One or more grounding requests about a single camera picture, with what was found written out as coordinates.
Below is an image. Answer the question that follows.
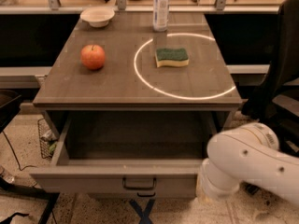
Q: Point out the grey top drawer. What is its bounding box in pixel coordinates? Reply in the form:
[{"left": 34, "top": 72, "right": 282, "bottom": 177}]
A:
[{"left": 30, "top": 111, "right": 216, "bottom": 199}]

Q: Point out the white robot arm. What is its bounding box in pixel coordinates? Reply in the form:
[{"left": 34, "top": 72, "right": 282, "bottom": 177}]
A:
[{"left": 198, "top": 122, "right": 299, "bottom": 205}]

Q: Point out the green yellow sponge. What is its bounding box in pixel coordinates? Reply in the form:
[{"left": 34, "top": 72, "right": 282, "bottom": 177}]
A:
[{"left": 155, "top": 48, "right": 189, "bottom": 67}]

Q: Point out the red apple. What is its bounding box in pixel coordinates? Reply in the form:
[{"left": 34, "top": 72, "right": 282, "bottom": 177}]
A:
[{"left": 80, "top": 45, "right": 106, "bottom": 70}]

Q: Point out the white bowl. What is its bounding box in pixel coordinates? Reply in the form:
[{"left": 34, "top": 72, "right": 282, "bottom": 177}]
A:
[{"left": 80, "top": 7, "right": 115, "bottom": 28}]

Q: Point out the clear plastic water bottle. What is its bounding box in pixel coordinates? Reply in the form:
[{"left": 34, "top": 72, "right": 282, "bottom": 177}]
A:
[{"left": 153, "top": 0, "right": 169, "bottom": 32}]

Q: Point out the blue tape cross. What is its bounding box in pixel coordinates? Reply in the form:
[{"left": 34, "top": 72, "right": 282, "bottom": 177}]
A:
[{"left": 129, "top": 199, "right": 155, "bottom": 224}]

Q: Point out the black office chair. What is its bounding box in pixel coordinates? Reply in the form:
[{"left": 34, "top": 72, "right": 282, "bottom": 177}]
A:
[{"left": 241, "top": 0, "right": 299, "bottom": 158}]

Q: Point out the black bin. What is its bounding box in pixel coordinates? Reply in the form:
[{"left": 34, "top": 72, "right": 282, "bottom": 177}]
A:
[{"left": 0, "top": 90, "right": 21, "bottom": 132}]

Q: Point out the black drawer handle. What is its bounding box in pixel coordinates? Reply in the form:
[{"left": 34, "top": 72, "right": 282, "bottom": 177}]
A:
[{"left": 122, "top": 178, "right": 157, "bottom": 191}]

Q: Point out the black wire basket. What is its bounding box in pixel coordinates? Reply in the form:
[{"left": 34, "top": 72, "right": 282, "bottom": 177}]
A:
[{"left": 37, "top": 119, "right": 58, "bottom": 160}]

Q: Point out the metal railing frame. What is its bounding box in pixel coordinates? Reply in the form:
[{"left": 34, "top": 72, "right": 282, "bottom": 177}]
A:
[{"left": 0, "top": 0, "right": 283, "bottom": 14}]

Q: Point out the black cable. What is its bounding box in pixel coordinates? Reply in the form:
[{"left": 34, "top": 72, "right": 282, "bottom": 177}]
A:
[{"left": 2, "top": 130, "right": 38, "bottom": 173}]

